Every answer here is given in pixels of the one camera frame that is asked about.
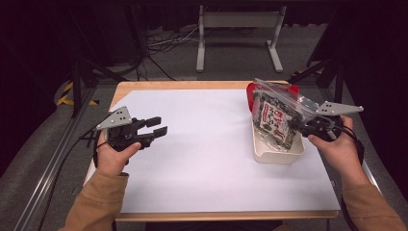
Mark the grey metal stand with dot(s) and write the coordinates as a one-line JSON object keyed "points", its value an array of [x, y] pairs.
{"points": [[240, 19]]}

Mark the black tripod stand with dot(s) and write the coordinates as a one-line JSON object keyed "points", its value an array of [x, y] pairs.
{"points": [[338, 83], [76, 83]]}

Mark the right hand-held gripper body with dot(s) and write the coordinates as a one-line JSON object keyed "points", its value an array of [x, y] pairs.
{"points": [[336, 109]]}

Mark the red snack packet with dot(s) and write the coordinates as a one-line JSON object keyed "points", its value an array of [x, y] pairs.
{"points": [[251, 93]]}

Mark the white plastic tray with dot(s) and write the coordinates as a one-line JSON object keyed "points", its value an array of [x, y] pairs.
{"points": [[275, 155]]}

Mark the aluminium floor rail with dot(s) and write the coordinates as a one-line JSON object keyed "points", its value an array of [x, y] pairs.
{"points": [[372, 179], [48, 179]]}

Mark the white table sheet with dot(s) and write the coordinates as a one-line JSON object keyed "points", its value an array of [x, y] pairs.
{"points": [[198, 160]]}

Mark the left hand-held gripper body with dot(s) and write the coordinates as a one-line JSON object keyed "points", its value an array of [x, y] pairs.
{"points": [[117, 120]]}

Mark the clear seaweed packet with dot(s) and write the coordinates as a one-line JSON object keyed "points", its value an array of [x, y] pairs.
{"points": [[275, 122]]}

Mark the yellow black hazard tape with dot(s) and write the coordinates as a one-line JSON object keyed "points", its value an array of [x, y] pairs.
{"points": [[65, 93]]}

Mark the person's right hand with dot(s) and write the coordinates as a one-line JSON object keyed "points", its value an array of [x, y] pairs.
{"points": [[343, 157]]}

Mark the person's left hand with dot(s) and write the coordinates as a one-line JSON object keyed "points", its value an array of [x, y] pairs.
{"points": [[112, 160]]}

